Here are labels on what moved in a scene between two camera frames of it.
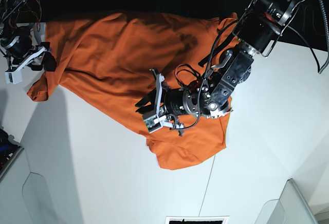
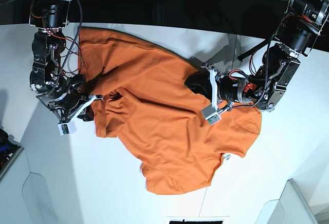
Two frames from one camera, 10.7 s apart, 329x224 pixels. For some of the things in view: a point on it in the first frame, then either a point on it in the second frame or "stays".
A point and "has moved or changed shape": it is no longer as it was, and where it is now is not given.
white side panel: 292,207 stays
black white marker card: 197,220 stays
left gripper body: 35,57 -> 69,100
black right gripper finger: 150,96 -> 200,83
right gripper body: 171,103 -> 225,91
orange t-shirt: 103,61 has moved or changed shape
